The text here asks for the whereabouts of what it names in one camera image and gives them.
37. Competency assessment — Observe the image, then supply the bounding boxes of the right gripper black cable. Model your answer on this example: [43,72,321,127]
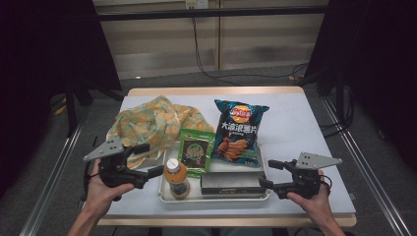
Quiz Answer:
[319,174,333,199]

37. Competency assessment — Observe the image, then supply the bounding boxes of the black wall cable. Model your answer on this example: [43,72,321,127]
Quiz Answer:
[191,17,310,87]

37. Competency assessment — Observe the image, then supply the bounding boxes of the black curtain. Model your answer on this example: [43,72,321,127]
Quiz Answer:
[303,0,417,173]
[0,0,123,200]

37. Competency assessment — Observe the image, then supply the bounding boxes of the orange drink bottle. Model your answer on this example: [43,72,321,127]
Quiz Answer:
[163,157,192,202]

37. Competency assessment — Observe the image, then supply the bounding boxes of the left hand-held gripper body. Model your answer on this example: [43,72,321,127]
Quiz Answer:
[82,135,150,190]

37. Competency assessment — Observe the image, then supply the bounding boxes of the white wall socket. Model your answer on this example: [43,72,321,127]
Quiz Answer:
[185,0,210,10]

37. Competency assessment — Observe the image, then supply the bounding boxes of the person's left hand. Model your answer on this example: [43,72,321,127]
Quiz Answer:
[85,158,136,220]

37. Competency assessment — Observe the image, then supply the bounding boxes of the blue potato chip bag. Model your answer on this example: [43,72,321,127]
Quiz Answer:
[210,98,270,169]

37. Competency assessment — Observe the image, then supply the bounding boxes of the black floor cables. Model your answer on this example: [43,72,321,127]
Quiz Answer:
[319,89,357,139]

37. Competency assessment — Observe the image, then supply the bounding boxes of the black cardboard box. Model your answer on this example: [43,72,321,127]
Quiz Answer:
[199,169,268,197]

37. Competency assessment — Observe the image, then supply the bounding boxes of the green seaweed snack packet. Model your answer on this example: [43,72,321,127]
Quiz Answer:
[178,128,216,180]

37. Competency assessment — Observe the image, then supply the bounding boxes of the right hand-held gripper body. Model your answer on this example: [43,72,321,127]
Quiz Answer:
[275,150,343,201]

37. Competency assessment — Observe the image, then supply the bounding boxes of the black horizontal bar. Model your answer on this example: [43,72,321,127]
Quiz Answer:
[97,5,329,23]

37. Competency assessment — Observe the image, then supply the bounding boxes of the white plastic tray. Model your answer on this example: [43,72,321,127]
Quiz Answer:
[156,141,272,204]

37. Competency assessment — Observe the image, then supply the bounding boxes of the metal floor rail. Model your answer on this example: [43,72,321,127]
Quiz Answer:
[320,97,413,236]
[19,109,90,236]

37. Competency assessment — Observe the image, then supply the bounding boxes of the black metal stand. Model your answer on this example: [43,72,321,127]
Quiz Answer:
[64,80,81,138]

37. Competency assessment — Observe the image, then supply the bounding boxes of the orange patterned cloth bag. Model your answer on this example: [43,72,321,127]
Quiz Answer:
[105,94,214,170]

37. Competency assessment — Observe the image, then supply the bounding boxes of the person's right hand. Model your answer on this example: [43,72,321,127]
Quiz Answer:
[286,169,332,228]

